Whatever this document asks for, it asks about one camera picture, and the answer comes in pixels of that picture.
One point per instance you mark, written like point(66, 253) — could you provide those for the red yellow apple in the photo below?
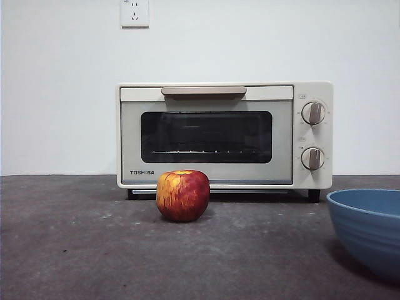
point(182, 197)

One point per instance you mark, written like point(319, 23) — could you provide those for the temperature knob with taupe grip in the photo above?
point(313, 113)

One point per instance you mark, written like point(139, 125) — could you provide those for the blue ribbed bowl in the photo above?
point(368, 231)

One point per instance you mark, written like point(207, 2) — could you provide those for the cream Toshiba toaster oven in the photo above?
point(312, 90)

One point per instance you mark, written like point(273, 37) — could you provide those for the timer knob with taupe grip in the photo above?
point(313, 159)

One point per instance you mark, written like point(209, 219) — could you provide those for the white wall socket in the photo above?
point(135, 14)

